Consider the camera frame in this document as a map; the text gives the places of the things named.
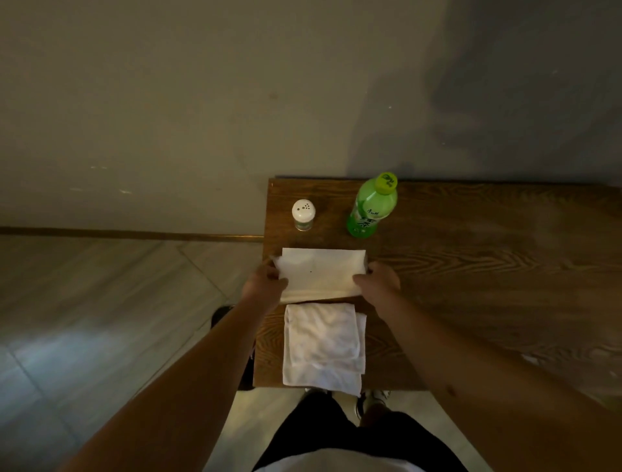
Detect person's left hand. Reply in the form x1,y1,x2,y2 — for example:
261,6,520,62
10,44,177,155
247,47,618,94
241,259,289,313

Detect person's right hand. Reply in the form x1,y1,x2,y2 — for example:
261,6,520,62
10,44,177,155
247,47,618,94
352,262,402,310

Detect white paper napkin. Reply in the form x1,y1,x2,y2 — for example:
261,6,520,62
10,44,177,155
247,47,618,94
271,247,367,304

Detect person's right forearm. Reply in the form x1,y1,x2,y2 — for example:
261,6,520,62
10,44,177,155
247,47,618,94
372,294,622,472

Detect person's left forearm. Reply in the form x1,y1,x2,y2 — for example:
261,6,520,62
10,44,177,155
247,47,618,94
57,298,280,472

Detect white-capped glass shaker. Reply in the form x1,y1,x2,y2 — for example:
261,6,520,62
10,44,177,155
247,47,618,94
292,199,317,232

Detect green plastic bottle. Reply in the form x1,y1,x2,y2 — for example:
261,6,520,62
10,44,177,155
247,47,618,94
346,171,398,239

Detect white folded cloth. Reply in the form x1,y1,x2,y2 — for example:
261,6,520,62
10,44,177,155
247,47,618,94
282,302,367,397

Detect wooden table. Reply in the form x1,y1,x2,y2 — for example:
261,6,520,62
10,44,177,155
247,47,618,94
253,177,622,397

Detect person's shoe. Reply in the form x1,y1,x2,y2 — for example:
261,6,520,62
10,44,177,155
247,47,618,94
355,390,391,422

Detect wooden baseboard strip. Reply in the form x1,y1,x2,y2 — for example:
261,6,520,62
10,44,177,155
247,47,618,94
0,226,264,243

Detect person's black shorts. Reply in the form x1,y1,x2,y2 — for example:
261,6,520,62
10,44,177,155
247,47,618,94
253,391,468,472

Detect person's white shirt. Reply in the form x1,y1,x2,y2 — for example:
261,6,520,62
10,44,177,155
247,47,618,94
255,448,426,472

